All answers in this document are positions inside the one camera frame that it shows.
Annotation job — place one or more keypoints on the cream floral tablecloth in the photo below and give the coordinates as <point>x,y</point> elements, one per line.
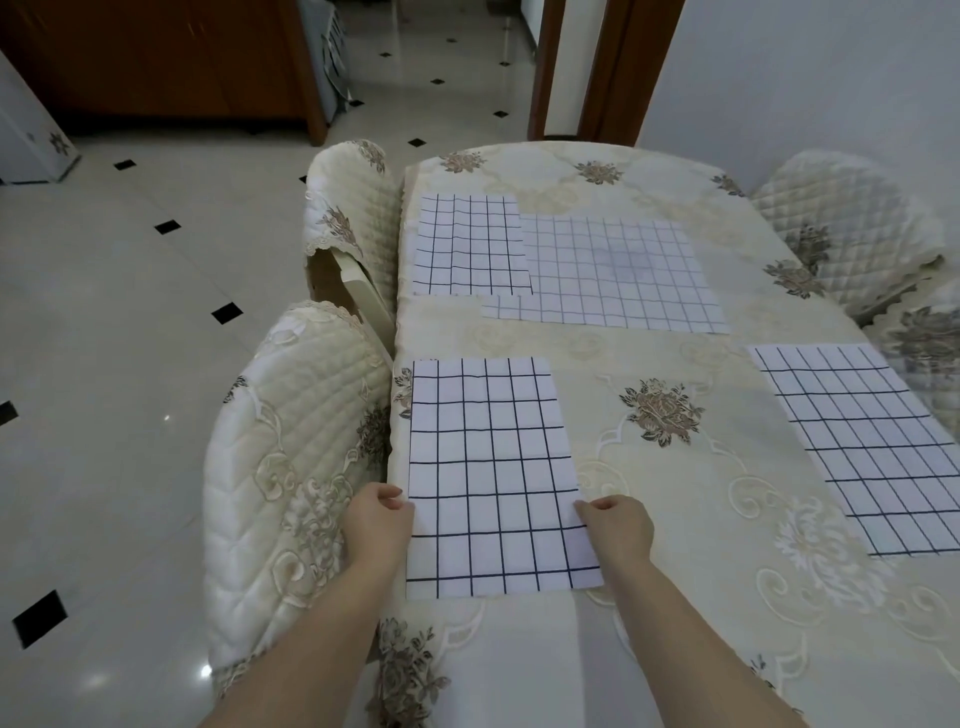
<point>675,450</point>

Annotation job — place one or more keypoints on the white floral appliance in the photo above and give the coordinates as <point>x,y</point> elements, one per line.
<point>30,135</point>

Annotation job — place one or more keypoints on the person's right fingers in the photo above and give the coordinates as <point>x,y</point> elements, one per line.
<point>594,506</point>

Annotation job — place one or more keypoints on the person's left forearm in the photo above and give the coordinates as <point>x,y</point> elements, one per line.
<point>296,649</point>

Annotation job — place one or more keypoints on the brown wooden cabinet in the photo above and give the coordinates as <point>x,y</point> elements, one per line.
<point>172,60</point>

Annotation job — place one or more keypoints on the person's right forearm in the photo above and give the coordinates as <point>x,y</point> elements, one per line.
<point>694,645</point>

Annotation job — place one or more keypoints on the large white grid-checked cloth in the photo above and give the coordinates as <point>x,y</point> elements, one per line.
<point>622,270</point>

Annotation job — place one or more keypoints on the grey covered furniture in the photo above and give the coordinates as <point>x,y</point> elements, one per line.
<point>334,60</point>

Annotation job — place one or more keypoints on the person's right hand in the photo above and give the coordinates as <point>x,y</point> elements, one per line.
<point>621,529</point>

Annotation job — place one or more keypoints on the brown wooden door frame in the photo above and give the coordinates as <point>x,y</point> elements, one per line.
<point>600,67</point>

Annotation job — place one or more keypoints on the person's left fingers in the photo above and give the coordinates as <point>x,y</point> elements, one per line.
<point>391,496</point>

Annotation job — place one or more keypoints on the person's left hand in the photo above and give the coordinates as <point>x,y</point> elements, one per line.
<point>379,525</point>

